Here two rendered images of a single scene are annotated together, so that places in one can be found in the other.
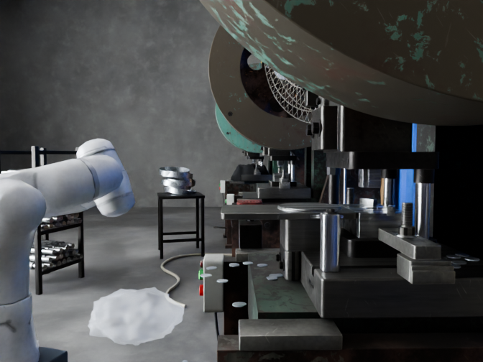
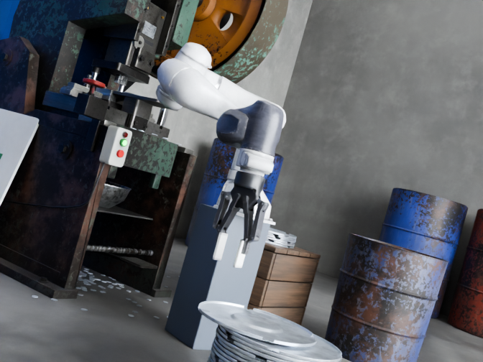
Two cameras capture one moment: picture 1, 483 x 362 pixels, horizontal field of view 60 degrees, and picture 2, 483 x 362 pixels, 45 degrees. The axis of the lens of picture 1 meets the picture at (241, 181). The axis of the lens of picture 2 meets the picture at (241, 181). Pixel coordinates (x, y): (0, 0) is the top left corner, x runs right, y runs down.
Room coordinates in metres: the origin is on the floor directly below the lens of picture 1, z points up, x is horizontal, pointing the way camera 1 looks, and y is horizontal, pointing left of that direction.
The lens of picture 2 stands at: (2.50, 1.60, 0.53)
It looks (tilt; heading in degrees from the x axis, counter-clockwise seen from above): 1 degrees up; 214
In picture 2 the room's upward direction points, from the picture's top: 16 degrees clockwise
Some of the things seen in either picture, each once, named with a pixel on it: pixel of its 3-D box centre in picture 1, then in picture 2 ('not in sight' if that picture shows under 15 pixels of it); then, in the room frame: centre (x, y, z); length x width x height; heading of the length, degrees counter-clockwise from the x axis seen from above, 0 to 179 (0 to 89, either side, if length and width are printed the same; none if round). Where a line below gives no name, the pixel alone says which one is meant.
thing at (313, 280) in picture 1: (371, 260); (108, 117); (0.82, -0.26, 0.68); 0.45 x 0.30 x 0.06; 1
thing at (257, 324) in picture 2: not in sight; (256, 322); (1.28, 0.93, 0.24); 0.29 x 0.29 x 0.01
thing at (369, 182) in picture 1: (368, 177); (121, 80); (0.82, -0.25, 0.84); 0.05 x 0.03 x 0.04; 1
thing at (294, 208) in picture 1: (284, 239); (141, 114); (0.82, -0.09, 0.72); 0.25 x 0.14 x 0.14; 91
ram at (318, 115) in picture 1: (353, 75); (139, 35); (0.82, -0.22, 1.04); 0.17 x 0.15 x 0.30; 91
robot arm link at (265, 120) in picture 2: not in sight; (249, 124); (1.28, 0.76, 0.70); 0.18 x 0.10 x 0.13; 83
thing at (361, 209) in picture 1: (370, 219); (115, 98); (0.82, -0.26, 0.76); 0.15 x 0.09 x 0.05; 1
